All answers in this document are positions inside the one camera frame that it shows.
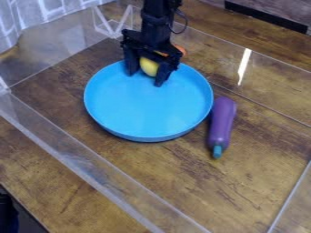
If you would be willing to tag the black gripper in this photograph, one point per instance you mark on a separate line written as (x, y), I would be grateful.
(136, 48)

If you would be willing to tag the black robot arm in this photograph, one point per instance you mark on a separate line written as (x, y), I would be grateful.
(157, 14)

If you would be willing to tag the orange toy carrot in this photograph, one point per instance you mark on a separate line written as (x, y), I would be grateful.
(177, 47)

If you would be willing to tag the yellow lemon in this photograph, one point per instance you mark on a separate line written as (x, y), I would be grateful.
(148, 66)

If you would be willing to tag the clear acrylic enclosure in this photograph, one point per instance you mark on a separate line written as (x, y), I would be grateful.
(87, 182)

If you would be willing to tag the blue round tray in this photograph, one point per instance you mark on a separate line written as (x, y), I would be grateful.
(141, 112)

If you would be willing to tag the black bar in background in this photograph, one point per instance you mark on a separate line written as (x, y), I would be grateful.
(272, 19)

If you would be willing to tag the purple toy eggplant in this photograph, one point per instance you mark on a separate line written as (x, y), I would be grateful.
(220, 125)

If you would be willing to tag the white patterned curtain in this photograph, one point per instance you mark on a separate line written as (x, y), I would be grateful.
(20, 14)

